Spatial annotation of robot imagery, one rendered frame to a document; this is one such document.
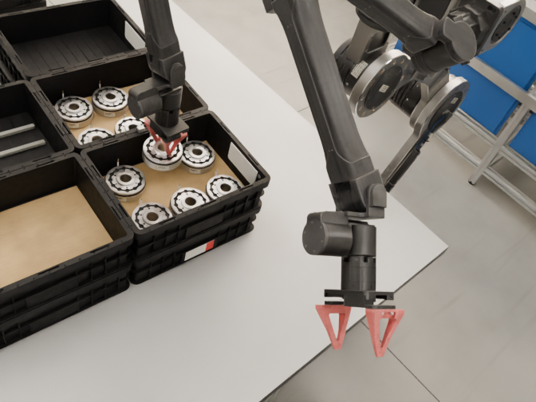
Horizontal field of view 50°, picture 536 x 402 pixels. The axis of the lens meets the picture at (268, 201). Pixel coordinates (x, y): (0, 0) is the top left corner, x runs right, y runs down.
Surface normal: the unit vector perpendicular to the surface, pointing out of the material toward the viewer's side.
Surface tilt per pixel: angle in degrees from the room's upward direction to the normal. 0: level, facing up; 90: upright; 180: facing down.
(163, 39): 65
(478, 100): 90
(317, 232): 72
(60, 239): 0
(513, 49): 90
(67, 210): 0
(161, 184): 0
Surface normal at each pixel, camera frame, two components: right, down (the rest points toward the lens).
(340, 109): 0.53, -0.07
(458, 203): 0.22, -0.64
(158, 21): 0.65, 0.50
